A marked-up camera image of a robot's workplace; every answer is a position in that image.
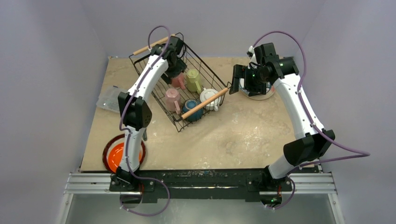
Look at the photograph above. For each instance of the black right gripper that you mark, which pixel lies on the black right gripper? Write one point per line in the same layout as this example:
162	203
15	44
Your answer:
236	79

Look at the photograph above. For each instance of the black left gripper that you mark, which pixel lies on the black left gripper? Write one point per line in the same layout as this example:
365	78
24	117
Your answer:
180	67

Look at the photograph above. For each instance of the dusty pink mug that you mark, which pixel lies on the dusty pink mug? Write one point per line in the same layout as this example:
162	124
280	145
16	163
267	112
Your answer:
178	82

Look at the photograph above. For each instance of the yellow-green mug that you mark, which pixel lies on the yellow-green mug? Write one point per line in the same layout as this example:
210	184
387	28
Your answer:
193	81

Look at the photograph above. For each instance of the light pink mug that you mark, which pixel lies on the light pink mug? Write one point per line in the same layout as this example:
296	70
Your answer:
173	100

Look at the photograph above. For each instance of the green rimmed white plate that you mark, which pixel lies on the green rimmed white plate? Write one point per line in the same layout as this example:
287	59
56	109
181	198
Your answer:
242	87

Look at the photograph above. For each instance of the white cup with handle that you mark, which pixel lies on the white cup with handle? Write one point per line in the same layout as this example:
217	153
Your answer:
208	93

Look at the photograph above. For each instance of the orange plate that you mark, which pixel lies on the orange plate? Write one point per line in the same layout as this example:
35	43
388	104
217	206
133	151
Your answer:
115	155

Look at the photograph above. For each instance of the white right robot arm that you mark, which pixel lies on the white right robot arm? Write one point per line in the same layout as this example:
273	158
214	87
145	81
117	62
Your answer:
311	138

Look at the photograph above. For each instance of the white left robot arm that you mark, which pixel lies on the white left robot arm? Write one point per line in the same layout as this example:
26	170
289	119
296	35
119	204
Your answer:
135	113

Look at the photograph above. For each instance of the clear plastic screw box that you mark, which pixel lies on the clear plastic screw box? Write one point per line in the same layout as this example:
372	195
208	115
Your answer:
108	100

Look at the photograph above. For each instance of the dark red clear plate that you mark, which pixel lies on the dark red clear plate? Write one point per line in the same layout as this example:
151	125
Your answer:
111	143

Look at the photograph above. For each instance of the black wire dish rack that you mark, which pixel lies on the black wire dish rack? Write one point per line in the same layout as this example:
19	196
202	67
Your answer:
209	79

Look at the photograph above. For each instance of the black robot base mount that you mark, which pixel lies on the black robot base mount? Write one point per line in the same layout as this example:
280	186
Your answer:
248	184

